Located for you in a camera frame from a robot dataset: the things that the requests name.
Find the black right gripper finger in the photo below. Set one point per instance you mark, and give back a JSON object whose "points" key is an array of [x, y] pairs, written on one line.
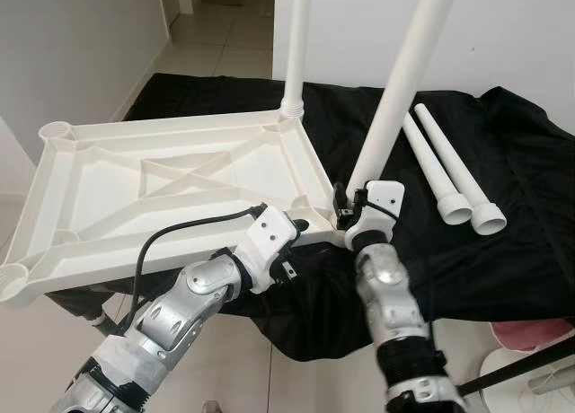
{"points": [[340, 196]]}

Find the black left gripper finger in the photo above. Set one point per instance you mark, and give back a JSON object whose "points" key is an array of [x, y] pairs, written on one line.
{"points": [[300, 224]]}

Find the white plastic table leg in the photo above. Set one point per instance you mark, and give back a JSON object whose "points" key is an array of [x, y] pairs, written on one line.
{"points": [[296, 45], [436, 175], [400, 81], [458, 175]]}

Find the white plastic table top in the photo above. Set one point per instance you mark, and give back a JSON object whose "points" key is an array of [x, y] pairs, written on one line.
{"points": [[108, 197]]}

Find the grey robot foot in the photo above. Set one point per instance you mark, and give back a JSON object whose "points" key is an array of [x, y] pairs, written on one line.
{"points": [[211, 407]]}

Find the black table cloth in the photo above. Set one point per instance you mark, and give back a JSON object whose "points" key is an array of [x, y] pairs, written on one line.
{"points": [[503, 278]]}

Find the black metal table leg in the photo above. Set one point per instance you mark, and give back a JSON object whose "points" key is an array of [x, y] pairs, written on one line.
{"points": [[108, 325], [521, 366]]}

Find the pink round stool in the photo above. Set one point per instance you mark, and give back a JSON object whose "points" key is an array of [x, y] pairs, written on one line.
{"points": [[530, 334]]}

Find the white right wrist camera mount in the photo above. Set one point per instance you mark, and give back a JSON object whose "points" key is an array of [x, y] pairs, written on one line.
{"points": [[377, 211]]}

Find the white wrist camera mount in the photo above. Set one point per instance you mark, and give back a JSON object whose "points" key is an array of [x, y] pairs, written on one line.
{"points": [[268, 242], [377, 211]]}

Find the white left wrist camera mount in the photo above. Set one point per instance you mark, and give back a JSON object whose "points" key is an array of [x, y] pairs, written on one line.
{"points": [[268, 242]]}

